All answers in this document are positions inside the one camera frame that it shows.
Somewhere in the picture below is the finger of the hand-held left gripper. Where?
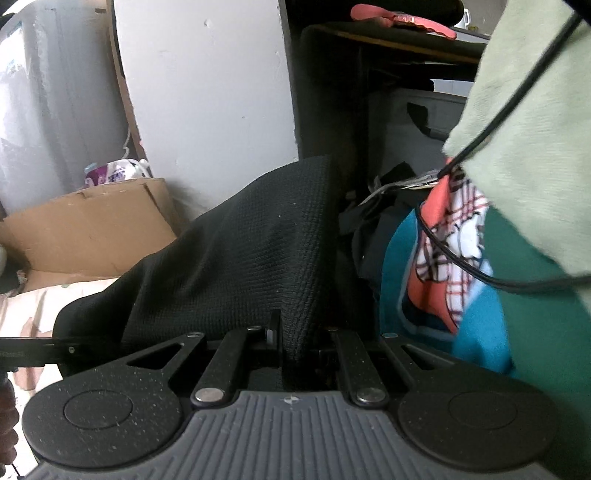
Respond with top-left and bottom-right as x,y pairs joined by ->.
44,338 -> 79,370

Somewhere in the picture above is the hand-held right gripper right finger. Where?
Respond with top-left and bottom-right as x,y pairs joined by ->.
318,328 -> 451,407

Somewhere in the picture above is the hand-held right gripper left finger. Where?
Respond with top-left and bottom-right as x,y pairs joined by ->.
127,311 -> 282,407

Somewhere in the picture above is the black garment with patterned lining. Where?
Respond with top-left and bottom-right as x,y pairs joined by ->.
53,154 -> 345,370

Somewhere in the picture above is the bear printed white blanket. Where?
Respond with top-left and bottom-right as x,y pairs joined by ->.
0,274 -> 121,393

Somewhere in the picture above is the black bag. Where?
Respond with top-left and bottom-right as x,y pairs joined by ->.
337,161 -> 444,296

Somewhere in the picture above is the blue cartoon blanket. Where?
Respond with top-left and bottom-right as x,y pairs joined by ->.
379,164 -> 518,379

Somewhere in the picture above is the flat cardboard sheet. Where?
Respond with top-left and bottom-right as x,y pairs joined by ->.
0,178 -> 178,294

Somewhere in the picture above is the purple white tissue pack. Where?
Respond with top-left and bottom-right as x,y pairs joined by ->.
83,158 -> 151,190

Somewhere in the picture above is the grey storage bag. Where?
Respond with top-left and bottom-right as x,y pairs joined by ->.
369,78 -> 476,185

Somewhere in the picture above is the grey wrapped mattress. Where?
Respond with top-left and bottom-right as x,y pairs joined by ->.
0,9 -> 130,217

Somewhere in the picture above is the tall cardboard box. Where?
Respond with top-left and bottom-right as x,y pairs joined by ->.
92,0 -> 149,162

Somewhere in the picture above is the white cabinet panel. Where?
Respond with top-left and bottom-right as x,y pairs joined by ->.
111,0 -> 301,222

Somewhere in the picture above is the black chair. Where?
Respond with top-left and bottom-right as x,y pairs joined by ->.
281,0 -> 490,195

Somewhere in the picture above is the green fleece garment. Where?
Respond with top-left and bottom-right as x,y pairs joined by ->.
441,0 -> 591,480

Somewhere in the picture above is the pink back scratcher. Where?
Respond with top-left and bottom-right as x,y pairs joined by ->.
350,4 -> 458,40

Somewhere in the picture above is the black cable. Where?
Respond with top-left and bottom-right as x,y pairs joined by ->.
413,9 -> 591,294

